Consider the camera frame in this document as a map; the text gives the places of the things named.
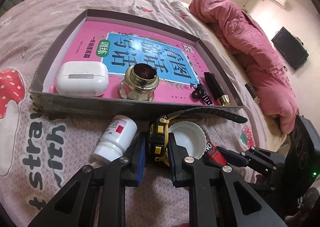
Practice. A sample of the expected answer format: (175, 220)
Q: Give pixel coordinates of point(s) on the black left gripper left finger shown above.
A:
(96, 195)

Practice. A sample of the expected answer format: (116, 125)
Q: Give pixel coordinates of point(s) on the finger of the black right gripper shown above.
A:
(233, 158)

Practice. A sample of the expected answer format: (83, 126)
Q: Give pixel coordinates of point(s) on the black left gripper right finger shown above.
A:
(218, 195)

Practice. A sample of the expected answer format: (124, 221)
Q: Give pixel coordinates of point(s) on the red black lighter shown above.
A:
(213, 154)

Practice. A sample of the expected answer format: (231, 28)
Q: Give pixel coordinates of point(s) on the yellow black wrist watch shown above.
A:
(159, 128)

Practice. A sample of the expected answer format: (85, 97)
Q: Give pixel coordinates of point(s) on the white plastic bottle cap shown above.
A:
(190, 136)

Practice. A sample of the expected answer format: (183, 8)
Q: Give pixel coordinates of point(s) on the black gold lipstick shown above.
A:
(216, 89)

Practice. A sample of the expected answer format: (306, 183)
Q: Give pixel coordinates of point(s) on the white pill bottle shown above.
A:
(116, 139)

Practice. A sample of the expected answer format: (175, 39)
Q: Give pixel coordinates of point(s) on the black hair claw clip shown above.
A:
(200, 93)

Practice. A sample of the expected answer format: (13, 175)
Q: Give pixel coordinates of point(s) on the pink strawberry bed sheet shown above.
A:
(40, 153)

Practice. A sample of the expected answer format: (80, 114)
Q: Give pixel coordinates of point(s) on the pink blue workbook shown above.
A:
(178, 64)

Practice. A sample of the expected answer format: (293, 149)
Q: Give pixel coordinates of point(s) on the gold glass jar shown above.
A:
(139, 83)

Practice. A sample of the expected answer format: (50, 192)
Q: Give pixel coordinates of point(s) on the white earbuds case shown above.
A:
(82, 78)

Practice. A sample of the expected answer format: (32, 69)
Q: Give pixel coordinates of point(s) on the red crumpled duvet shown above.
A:
(247, 42)

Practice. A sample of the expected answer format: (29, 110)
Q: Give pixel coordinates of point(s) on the shallow grey cardboard box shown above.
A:
(42, 87)

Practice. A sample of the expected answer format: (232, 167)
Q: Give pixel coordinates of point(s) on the black wall television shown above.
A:
(290, 48)

